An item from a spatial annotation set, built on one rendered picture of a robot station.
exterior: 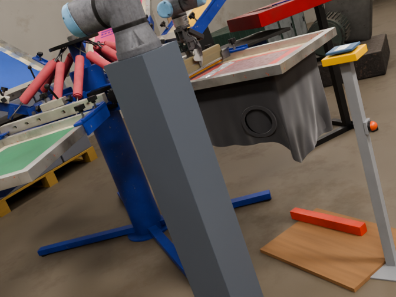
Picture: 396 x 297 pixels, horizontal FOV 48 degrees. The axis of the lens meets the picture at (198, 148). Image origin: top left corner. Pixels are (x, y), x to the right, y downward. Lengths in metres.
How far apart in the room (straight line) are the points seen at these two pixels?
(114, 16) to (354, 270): 1.45
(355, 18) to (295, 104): 3.86
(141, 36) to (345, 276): 1.33
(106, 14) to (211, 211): 0.73
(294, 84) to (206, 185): 0.66
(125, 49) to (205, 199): 0.56
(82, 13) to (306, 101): 1.05
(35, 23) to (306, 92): 5.13
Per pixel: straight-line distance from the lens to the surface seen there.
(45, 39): 6.73
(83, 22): 1.51
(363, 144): 1.87
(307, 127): 2.05
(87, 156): 5.43
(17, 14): 6.61
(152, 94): 1.40
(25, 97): 2.75
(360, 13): 5.74
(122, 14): 1.44
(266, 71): 1.73
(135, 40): 1.44
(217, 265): 1.61
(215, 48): 2.38
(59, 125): 2.22
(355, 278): 2.10
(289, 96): 1.91
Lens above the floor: 1.29
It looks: 17 degrees down
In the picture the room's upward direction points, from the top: 19 degrees counter-clockwise
